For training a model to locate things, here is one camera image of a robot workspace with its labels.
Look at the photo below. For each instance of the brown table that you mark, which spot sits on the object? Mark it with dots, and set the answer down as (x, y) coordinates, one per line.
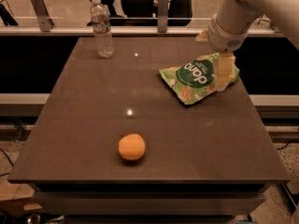
(211, 158)

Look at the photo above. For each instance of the metal railing bracket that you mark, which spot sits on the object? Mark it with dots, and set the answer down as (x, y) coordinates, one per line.
(162, 15)
(45, 22)

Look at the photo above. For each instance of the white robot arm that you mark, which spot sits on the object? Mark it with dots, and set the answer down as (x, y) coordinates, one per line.
(267, 65)

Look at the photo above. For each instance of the orange fruit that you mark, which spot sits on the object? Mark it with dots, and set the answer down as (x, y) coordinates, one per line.
(132, 147)

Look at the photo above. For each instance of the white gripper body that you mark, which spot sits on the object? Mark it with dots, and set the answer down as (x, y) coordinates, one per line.
(221, 37)

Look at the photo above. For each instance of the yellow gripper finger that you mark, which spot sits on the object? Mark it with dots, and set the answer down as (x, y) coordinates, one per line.
(202, 36)
(224, 68)

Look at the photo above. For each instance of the left metal railing bracket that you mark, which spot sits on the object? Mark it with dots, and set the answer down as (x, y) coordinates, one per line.
(45, 22)

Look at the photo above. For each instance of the middle metal railing bracket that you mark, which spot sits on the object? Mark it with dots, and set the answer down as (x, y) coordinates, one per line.
(162, 15)

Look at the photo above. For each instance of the black office chair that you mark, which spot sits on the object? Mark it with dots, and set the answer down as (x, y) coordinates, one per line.
(142, 12)

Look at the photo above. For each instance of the clear plastic water bottle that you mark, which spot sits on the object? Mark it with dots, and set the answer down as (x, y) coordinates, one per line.
(101, 29)

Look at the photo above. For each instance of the green rice chip bag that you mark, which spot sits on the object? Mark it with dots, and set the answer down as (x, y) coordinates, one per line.
(195, 80)

